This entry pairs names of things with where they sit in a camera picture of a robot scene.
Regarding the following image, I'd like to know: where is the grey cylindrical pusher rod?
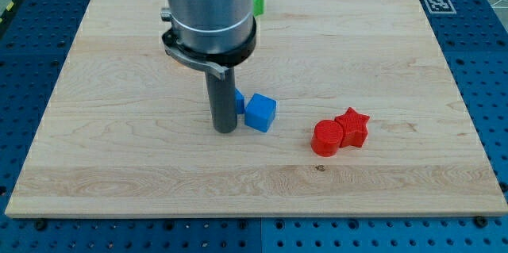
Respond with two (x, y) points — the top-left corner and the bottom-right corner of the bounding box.
(206, 68), (237, 133)

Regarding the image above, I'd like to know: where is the blue cube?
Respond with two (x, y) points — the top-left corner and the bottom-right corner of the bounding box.
(244, 93), (277, 132)

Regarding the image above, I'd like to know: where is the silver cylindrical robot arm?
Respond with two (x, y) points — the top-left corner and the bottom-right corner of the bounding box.
(160, 0), (257, 133)

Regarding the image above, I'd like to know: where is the blue block behind rod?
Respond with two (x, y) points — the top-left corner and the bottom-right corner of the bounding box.
(235, 89), (245, 114)

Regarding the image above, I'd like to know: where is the green block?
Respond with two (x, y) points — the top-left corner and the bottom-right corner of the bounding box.
(253, 0), (264, 17)

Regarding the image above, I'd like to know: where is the wooden board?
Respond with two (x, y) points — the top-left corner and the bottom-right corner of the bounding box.
(6, 0), (507, 218)

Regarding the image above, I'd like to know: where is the red cylinder block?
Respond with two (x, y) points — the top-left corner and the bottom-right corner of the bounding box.
(310, 120), (344, 157)

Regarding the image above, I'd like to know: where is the red star block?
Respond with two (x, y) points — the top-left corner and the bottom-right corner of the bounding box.
(334, 107), (370, 148)

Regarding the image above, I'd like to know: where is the black bolt front left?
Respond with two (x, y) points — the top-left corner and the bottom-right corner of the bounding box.
(33, 219), (48, 232)

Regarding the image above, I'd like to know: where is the black bolt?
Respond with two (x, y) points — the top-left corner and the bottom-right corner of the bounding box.
(33, 219), (48, 232)
(474, 216), (488, 228)

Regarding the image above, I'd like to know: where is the white fiducial marker tag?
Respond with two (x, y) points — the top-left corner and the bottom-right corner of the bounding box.
(423, 0), (456, 14)

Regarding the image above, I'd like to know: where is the black bolt front right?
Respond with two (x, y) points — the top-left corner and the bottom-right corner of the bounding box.
(474, 216), (488, 228)

